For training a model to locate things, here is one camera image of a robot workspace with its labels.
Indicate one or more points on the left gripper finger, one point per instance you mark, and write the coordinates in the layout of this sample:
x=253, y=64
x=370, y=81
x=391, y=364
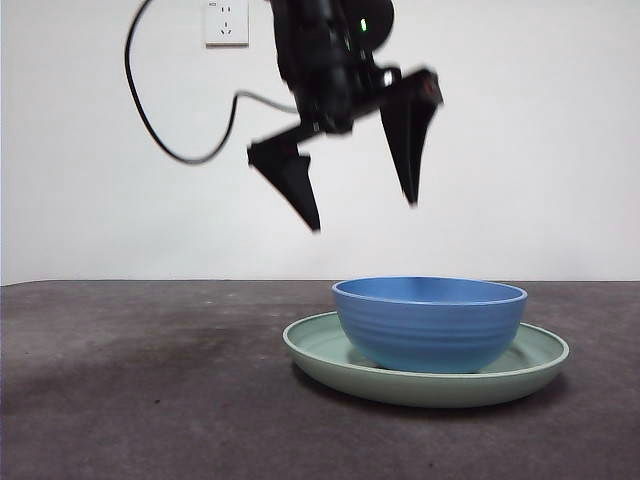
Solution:
x=290, y=175
x=410, y=135

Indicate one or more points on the blue ribbed bowl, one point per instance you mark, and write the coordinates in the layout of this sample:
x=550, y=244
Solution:
x=430, y=335

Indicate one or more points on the green round plate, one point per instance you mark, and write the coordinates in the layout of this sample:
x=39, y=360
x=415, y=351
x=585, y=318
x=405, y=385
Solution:
x=425, y=391

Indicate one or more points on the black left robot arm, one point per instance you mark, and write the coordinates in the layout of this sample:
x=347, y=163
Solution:
x=320, y=50

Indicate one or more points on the white wall socket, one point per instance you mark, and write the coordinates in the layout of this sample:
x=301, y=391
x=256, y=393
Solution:
x=226, y=25

